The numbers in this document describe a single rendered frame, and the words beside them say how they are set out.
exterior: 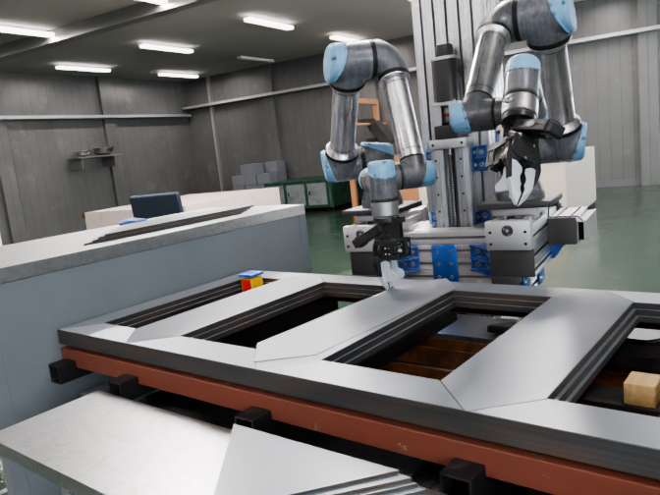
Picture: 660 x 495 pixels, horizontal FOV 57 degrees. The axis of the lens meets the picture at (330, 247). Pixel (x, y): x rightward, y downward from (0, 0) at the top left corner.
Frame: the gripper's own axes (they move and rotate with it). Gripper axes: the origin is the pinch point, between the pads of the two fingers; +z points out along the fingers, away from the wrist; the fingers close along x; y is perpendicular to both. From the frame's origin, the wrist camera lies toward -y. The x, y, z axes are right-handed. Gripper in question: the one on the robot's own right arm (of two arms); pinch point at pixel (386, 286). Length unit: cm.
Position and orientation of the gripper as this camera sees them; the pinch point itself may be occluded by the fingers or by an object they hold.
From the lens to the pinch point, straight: 173.6
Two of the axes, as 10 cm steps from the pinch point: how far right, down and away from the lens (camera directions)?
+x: 6.2, -1.9, 7.6
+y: 7.8, 0.2, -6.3
